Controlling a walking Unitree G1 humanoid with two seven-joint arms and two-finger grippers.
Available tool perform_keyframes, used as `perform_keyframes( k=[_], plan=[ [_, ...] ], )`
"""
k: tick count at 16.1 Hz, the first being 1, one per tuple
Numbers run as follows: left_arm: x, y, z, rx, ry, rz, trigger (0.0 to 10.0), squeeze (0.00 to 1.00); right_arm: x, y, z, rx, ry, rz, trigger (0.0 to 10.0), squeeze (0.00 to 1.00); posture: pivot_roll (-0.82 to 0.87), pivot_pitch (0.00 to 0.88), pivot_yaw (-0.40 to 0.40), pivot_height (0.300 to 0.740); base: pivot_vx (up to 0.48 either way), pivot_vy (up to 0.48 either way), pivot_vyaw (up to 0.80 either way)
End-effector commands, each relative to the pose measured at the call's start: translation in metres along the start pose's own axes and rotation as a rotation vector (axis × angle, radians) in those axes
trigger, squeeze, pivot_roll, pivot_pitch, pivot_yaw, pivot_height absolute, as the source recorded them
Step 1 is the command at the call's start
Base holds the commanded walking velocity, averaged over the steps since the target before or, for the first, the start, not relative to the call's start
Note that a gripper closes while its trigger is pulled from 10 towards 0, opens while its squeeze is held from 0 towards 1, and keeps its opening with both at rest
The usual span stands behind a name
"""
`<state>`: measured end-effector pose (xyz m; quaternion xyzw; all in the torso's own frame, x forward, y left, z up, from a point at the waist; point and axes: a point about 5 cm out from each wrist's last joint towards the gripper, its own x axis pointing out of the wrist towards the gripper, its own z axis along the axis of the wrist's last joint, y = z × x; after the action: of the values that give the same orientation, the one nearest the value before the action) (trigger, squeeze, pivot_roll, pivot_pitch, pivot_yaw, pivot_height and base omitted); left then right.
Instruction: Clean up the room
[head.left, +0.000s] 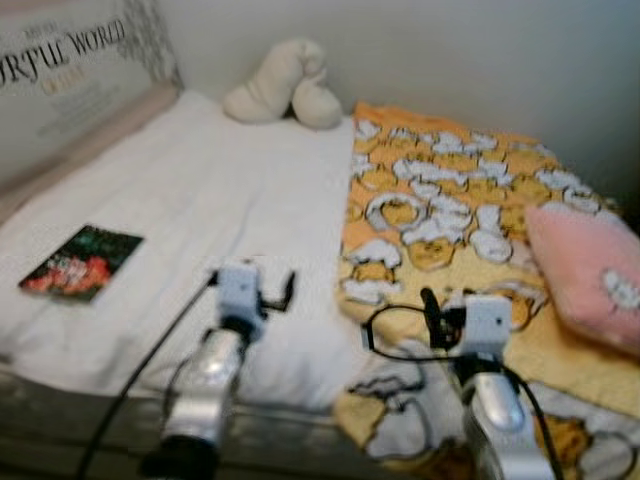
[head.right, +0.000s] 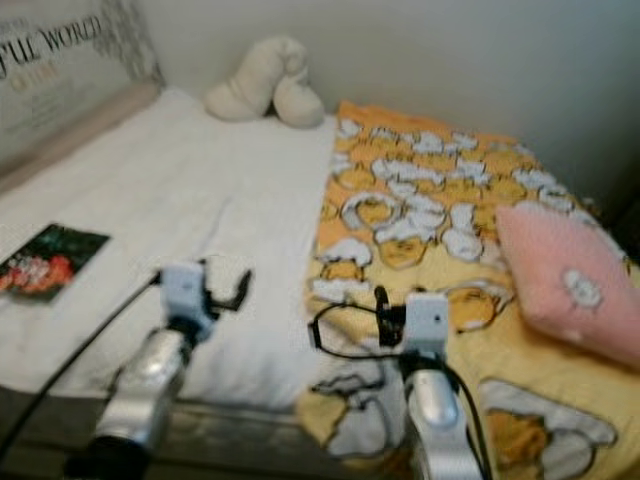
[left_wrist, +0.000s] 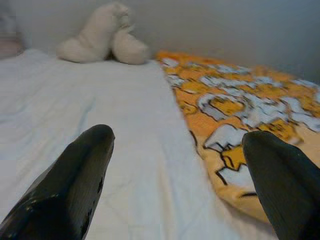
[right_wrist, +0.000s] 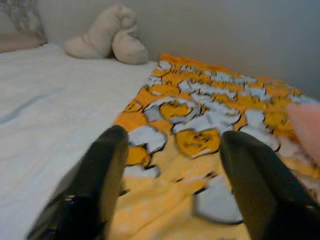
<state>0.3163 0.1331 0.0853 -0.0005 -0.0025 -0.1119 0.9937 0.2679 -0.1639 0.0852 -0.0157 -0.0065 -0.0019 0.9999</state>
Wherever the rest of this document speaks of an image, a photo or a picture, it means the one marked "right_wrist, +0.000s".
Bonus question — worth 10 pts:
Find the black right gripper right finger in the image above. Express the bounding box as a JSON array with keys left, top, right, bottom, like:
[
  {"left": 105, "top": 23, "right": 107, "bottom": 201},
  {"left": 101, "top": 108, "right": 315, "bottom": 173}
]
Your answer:
[{"left": 219, "top": 130, "right": 320, "bottom": 240}]

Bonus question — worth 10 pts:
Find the white bed sheet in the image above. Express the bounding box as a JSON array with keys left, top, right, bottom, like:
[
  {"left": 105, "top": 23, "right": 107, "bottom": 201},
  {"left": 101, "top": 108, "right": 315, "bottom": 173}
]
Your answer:
[{"left": 0, "top": 42, "right": 158, "bottom": 240}]

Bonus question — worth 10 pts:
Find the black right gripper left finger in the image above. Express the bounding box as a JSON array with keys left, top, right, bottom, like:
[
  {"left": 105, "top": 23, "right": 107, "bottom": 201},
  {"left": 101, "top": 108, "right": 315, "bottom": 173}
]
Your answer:
[{"left": 26, "top": 124, "right": 130, "bottom": 240}]

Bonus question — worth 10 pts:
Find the orange cartoon print blanket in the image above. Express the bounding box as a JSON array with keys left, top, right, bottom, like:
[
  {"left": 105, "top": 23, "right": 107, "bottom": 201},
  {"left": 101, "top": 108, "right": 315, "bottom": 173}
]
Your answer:
[{"left": 107, "top": 52, "right": 320, "bottom": 240}]

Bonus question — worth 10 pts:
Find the beige plush toy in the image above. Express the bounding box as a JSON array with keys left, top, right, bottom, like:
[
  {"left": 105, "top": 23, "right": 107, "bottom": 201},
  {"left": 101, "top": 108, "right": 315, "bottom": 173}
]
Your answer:
[{"left": 63, "top": 4, "right": 150, "bottom": 65}]

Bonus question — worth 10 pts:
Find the pink bunny print pillow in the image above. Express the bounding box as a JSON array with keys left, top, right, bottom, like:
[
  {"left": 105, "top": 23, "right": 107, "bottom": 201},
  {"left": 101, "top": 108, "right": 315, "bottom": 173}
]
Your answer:
[{"left": 286, "top": 103, "right": 320, "bottom": 165}]

